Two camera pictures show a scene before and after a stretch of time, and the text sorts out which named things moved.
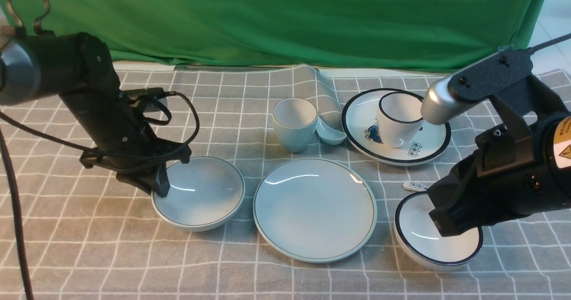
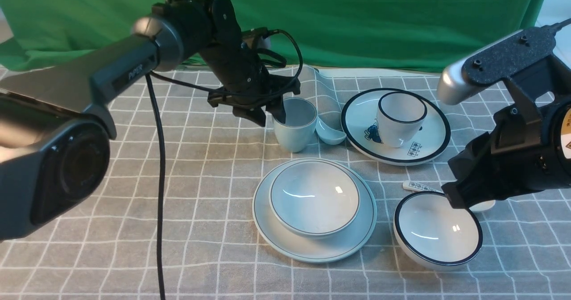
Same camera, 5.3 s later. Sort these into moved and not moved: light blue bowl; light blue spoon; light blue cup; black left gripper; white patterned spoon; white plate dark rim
Moved: black left gripper; light blue bowl
Not moved: white plate dark rim; light blue spoon; white patterned spoon; light blue cup
